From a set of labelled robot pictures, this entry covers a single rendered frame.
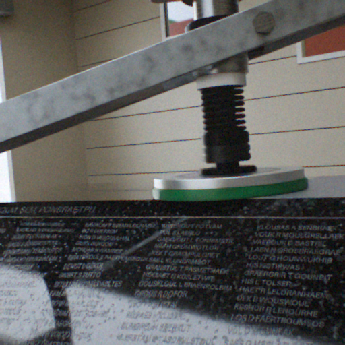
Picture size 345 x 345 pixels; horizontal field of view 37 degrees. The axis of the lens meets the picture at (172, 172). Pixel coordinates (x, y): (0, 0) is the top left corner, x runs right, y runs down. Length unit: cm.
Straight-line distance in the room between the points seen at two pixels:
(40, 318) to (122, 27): 858
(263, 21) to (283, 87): 667
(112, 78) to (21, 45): 849
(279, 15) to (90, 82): 26
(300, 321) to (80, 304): 27
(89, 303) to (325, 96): 657
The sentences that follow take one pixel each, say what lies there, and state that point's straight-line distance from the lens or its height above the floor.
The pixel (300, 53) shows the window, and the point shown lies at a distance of 727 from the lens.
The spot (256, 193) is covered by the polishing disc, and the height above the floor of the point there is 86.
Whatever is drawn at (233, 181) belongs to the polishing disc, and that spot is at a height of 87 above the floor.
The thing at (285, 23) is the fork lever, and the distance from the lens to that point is 71.
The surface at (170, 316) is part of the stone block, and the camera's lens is 60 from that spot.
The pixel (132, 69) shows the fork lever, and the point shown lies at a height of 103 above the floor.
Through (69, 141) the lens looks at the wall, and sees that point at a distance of 952.
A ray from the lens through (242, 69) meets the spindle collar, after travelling 73.
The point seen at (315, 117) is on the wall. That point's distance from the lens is 716.
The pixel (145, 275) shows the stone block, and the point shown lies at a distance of 64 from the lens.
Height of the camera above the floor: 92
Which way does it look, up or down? 3 degrees down
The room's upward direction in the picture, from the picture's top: 4 degrees counter-clockwise
